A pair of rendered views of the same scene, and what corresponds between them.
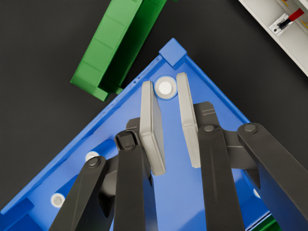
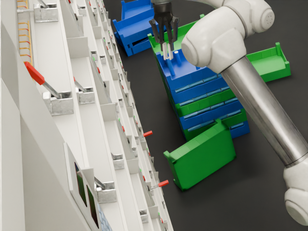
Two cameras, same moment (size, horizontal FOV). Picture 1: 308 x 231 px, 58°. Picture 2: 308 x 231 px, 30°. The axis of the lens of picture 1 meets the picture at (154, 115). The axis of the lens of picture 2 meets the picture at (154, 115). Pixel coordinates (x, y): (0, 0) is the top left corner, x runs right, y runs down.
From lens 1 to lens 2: 2.33 m
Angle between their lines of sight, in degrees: 51
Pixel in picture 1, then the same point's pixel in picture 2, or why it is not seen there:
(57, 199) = not seen: hidden behind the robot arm
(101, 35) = (206, 138)
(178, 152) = (183, 71)
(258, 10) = not seen: hidden behind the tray
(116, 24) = (198, 140)
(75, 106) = (256, 150)
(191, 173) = (182, 67)
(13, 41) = (277, 188)
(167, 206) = not seen: hidden behind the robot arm
